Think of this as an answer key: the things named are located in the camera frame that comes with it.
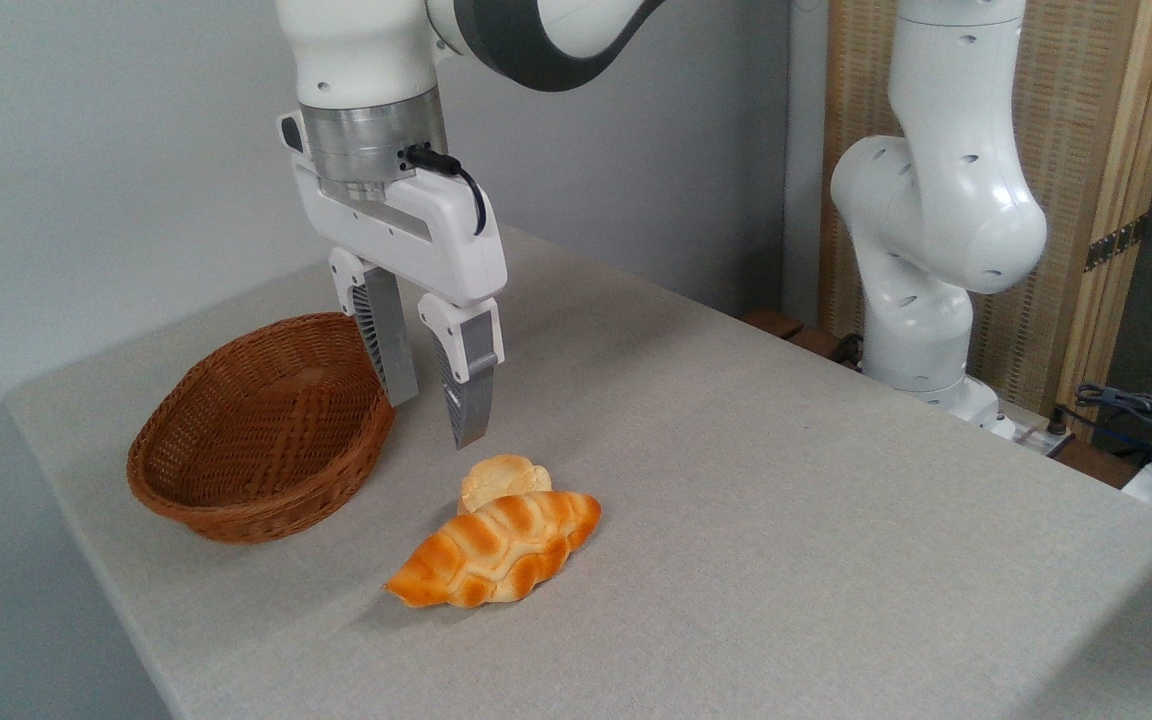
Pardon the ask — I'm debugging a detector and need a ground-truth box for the grey-blue cable bundle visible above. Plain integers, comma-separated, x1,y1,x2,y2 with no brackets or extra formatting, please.
1073,383,1152,471

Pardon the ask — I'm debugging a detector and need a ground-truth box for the dark metal screen hinge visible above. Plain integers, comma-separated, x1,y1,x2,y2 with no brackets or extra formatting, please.
1084,215,1149,273

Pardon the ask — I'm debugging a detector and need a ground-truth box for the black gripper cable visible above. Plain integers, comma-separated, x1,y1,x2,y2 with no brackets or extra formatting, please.
404,145,489,238

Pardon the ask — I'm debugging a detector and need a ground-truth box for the wooden folding screen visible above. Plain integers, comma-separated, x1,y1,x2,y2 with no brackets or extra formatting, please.
819,0,1152,441

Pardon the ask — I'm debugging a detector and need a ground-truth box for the orange striped croissant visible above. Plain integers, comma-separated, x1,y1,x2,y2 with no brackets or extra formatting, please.
383,490,603,610

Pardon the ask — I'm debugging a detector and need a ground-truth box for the pale round bread roll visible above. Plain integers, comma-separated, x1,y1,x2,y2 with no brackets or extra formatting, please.
457,454,554,516

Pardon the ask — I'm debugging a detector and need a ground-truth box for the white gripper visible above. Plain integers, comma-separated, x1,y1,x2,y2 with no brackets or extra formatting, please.
278,112,509,450

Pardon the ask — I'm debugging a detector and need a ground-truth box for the brown wicker basket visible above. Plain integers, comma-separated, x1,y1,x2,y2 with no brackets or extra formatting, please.
126,312,397,546

